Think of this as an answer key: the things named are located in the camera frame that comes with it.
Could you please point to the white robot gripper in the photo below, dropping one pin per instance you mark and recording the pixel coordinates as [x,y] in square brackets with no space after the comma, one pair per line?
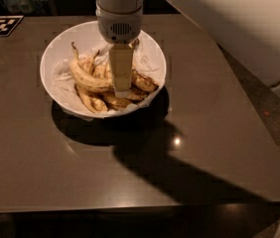
[119,26]

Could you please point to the long front spotted banana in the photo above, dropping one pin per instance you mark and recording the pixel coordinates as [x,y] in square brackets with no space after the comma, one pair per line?
[85,80]

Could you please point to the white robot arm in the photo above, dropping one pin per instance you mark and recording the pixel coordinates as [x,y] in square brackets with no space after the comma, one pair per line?
[248,29]

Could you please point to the upright centre spotted banana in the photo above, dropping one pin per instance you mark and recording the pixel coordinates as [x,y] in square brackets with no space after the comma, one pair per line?
[108,73]

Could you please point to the white bowl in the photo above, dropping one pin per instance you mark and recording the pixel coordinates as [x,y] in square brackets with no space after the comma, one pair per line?
[55,67]

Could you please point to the back left spotted banana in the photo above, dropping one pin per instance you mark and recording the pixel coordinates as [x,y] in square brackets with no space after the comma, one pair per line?
[87,63]

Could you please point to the middle right spotted banana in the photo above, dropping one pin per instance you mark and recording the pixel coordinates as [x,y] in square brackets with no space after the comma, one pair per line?
[136,94]

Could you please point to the lower middle spotted banana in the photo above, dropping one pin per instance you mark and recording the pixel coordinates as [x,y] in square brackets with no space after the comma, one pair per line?
[114,102]

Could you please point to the lower left spotted banana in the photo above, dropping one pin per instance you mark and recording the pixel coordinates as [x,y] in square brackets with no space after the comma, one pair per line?
[91,100]

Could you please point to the black white fiducial marker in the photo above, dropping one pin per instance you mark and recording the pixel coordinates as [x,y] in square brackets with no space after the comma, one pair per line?
[8,24]

